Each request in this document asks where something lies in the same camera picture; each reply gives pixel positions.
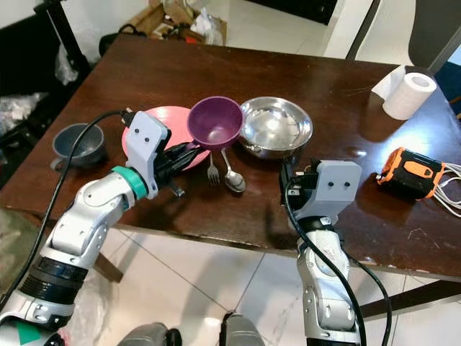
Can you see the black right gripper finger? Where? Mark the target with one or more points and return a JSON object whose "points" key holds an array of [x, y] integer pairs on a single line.
{"points": [[286, 184]]}

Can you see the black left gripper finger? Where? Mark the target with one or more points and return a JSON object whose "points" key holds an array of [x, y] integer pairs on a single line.
{"points": [[185, 163], [187, 146]]}

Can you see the purple cup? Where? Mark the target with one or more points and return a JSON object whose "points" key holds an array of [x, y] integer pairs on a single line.
{"points": [[216, 121]]}

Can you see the pink plate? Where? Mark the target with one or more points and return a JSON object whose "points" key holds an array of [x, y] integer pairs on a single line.
{"points": [[178, 119]]}

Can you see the metal fork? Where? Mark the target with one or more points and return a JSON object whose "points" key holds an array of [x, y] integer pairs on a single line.
{"points": [[214, 174]]}

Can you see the metal spoon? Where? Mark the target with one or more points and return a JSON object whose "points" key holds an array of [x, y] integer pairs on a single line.
{"points": [[236, 182]]}

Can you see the steel bowl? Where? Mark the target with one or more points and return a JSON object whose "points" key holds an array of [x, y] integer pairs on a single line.
{"points": [[277, 126]]}

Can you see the dark grey cup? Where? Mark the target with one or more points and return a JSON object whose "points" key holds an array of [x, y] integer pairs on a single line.
{"points": [[90, 148]]}

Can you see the orange black tape measure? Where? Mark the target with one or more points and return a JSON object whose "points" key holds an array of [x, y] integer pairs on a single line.
{"points": [[410, 173]]}

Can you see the dark wooden table leg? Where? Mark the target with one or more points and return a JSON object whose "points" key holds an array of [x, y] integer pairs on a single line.
{"points": [[108, 267], [410, 297]]}

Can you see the olive green cloth bag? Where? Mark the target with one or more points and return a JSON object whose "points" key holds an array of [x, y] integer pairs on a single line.
{"points": [[11, 245]]}

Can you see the black bag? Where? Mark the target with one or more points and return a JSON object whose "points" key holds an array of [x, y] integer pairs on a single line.
{"points": [[115, 45]]}

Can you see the brown cardboard box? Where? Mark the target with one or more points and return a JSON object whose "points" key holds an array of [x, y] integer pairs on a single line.
{"points": [[158, 18]]}

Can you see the white toilet paper roll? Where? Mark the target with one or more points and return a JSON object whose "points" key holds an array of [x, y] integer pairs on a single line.
{"points": [[414, 97]]}

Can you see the crumpled clear plastic bag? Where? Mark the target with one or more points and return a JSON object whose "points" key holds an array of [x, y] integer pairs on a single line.
{"points": [[21, 114]]}

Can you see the small clear plastic bag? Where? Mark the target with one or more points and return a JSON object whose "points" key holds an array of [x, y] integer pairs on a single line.
{"points": [[67, 66]]}

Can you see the grey robot right leg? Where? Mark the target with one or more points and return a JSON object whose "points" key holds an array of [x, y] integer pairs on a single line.
{"points": [[243, 331]]}

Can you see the grey robot leg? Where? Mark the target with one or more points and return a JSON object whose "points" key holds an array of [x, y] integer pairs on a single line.
{"points": [[243, 331], [148, 336]]}

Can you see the black metal rack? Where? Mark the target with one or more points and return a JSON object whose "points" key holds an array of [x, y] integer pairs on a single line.
{"points": [[21, 65]]}

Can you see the grey robot left leg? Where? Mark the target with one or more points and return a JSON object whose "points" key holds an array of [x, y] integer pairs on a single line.
{"points": [[148, 336]]}

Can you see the grey chair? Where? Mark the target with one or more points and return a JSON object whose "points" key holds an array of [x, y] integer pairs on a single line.
{"points": [[436, 29]]}

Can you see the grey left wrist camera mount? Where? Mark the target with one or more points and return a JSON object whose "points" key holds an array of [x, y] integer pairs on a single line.
{"points": [[150, 144]]}

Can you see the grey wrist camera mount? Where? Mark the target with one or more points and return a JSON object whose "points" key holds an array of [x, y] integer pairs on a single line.
{"points": [[338, 189], [150, 144]]}

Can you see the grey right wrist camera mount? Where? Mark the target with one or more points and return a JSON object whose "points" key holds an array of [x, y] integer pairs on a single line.
{"points": [[338, 189]]}

